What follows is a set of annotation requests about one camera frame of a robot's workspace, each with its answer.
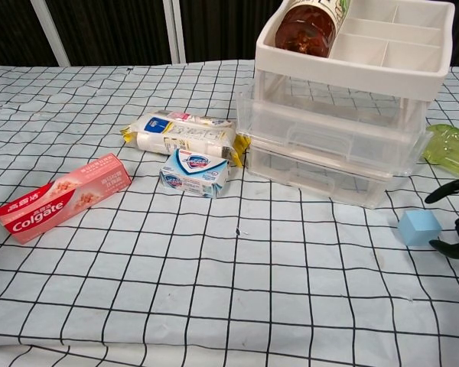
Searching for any blue foam cube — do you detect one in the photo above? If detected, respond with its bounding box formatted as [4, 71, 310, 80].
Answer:
[397, 209, 443, 246]

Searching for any clear plastic drawer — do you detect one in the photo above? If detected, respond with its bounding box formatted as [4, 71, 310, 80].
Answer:
[246, 144, 392, 210]

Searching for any white blue soap packet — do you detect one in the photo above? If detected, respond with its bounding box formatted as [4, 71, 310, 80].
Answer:
[158, 148, 231, 200]

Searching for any pink Colgate toothpaste box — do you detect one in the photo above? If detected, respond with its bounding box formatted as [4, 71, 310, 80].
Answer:
[0, 153, 133, 246]

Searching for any green plastic bottle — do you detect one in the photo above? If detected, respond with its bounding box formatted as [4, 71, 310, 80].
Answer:
[421, 122, 459, 180]

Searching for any black grid checkered tablecloth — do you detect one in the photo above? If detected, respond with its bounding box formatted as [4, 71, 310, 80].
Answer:
[0, 59, 459, 367]

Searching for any brown tea bottle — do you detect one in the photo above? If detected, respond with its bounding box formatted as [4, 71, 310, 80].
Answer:
[274, 0, 353, 59]

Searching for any white yellow snack pack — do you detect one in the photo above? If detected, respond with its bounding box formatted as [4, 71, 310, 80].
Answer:
[120, 109, 252, 168]

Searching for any white compartment tray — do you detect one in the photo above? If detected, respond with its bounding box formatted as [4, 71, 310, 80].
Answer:
[254, 0, 457, 118]

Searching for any white partition post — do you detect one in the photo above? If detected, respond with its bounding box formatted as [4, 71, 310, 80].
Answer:
[33, 0, 72, 68]
[161, 0, 187, 65]

